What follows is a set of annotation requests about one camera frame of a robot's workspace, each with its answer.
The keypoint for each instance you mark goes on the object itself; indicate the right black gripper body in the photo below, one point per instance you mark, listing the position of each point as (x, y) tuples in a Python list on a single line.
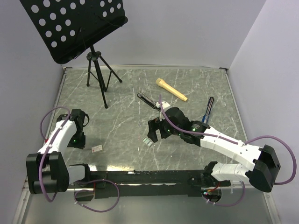
[(156, 124)]

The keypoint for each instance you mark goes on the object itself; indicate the black stapler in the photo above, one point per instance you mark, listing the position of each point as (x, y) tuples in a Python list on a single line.
[(148, 101)]

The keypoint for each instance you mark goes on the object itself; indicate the grey staple strip block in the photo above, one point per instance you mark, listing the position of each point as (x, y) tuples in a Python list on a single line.
[(147, 142)]

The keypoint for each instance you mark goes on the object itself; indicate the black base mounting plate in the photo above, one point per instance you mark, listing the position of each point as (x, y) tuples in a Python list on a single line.
[(149, 183)]

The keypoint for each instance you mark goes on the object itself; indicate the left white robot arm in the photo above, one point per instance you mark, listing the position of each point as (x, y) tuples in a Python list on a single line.
[(46, 169)]

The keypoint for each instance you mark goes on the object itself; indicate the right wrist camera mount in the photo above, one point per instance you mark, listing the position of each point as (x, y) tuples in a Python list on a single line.
[(165, 107)]

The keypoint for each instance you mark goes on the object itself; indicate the small staple box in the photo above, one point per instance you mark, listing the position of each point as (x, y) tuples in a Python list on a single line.
[(97, 148)]

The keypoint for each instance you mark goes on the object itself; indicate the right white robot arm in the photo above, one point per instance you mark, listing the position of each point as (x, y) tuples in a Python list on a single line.
[(256, 165)]

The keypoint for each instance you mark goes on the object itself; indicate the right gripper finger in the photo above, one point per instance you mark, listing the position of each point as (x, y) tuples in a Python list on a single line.
[(164, 132), (152, 135)]

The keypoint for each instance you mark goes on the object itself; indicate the black perforated music stand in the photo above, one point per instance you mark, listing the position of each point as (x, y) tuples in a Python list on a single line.
[(70, 27)]

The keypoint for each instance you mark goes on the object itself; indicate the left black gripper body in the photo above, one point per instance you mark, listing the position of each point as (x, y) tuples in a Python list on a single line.
[(78, 140)]

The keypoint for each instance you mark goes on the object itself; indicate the beige toy microphone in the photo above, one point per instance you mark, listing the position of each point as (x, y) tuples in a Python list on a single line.
[(161, 83)]

